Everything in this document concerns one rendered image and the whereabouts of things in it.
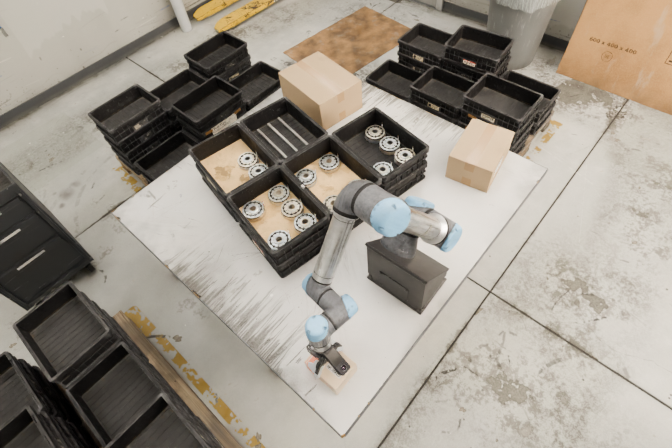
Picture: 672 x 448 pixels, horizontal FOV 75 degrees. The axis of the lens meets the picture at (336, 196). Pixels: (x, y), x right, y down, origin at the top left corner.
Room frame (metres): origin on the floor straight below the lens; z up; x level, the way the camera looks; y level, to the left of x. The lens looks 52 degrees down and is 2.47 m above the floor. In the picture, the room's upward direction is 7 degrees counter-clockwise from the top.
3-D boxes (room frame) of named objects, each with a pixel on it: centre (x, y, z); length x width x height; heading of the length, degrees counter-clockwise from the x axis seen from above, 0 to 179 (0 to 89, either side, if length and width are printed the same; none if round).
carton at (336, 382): (0.54, 0.10, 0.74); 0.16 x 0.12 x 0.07; 43
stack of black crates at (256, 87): (2.72, 0.49, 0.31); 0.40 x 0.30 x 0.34; 133
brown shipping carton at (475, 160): (1.46, -0.74, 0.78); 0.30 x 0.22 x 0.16; 142
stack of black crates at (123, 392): (0.61, 1.07, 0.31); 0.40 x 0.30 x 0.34; 43
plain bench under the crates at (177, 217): (1.42, 0.04, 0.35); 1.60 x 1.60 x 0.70; 43
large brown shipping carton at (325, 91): (2.11, 0.01, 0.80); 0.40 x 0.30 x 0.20; 33
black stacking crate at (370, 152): (1.51, -0.24, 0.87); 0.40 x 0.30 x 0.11; 32
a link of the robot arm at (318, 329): (0.56, 0.12, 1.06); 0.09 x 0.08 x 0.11; 125
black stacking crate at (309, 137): (1.69, 0.22, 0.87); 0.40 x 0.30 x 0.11; 32
